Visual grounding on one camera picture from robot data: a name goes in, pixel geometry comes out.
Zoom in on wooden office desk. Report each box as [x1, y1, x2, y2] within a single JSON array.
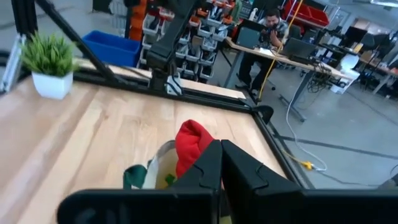
[[223, 36, 354, 124]]

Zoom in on red black gardening gloves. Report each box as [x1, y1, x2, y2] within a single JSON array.
[[175, 119, 216, 180]]

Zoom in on yellow extension cable with plug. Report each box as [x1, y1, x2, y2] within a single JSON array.
[[281, 148, 315, 171]]

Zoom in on yellow hanging cable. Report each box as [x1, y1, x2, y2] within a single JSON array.
[[257, 0, 305, 101]]

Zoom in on person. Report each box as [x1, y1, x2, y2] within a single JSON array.
[[238, 8, 292, 94]]

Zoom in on white chair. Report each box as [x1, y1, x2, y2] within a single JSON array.
[[330, 53, 361, 95]]

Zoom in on green spray bottle white nozzle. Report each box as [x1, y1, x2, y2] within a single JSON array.
[[164, 173, 177, 187]]

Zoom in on silver aluminium extrusion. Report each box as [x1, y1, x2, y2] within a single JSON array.
[[0, 33, 27, 94]]

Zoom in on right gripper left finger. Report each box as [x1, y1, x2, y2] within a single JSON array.
[[169, 139, 223, 200]]

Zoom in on red storage bins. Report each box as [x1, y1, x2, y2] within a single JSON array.
[[281, 0, 330, 28]]

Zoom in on shelf of small parts bins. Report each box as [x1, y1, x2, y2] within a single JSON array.
[[124, 0, 240, 83]]

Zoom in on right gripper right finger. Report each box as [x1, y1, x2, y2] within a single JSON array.
[[221, 139, 304, 224]]

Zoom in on green plant in white pot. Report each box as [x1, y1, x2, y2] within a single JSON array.
[[20, 32, 78, 100]]

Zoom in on blue plastic bin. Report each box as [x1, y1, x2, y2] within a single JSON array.
[[81, 30, 142, 68]]

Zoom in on grey open laptop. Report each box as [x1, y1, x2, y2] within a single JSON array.
[[281, 37, 317, 63]]

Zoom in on dark desk monitor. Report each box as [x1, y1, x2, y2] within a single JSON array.
[[235, 19, 266, 50]]

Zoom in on beige green canvas gardening bag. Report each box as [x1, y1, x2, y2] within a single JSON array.
[[123, 139, 180, 190]]

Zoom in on black aluminium table frame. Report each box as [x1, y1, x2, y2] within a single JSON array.
[[11, 0, 315, 190]]

